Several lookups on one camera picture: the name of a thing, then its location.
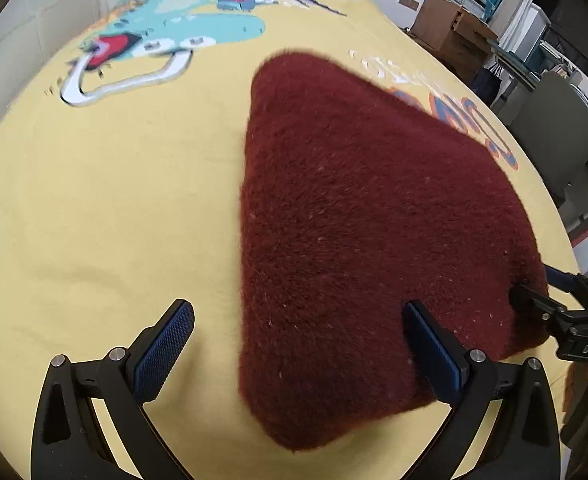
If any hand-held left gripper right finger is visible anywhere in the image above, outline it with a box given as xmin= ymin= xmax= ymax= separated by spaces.
xmin=401 ymin=300 xmax=562 ymax=480

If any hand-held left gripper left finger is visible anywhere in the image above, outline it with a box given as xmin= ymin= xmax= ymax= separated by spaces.
xmin=30 ymin=299 xmax=195 ymax=480

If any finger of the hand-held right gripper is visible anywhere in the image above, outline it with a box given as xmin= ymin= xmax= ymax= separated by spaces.
xmin=510 ymin=284 xmax=574 ymax=333
xmin=544 ymin=264 xmax=588 ymax=297

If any maroon knit sweater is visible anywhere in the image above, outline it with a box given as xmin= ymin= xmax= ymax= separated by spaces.
xmin=236 ymin=50 xmax=550 ymax=453

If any grey chair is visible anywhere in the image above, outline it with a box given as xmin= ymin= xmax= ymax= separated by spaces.
xmin=504 ymin=70 xmax=588 ymax=223

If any yellow printed blanket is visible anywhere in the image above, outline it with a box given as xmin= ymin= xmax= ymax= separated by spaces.
xmin=0 ymin=0 xmax=582 ymax=480

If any dark blue bag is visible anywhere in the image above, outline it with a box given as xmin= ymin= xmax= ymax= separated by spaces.
xmin=471 ymin=67 xmax=505 ymax=107

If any wooden nightstand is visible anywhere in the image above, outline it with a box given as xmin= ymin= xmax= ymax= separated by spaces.
xmin=413 ymin=0 xmax=499 ymax=82

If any white wardrobe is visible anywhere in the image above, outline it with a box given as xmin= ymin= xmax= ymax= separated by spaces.
xmin=0 ymin=0 xmax=130 ymax=158

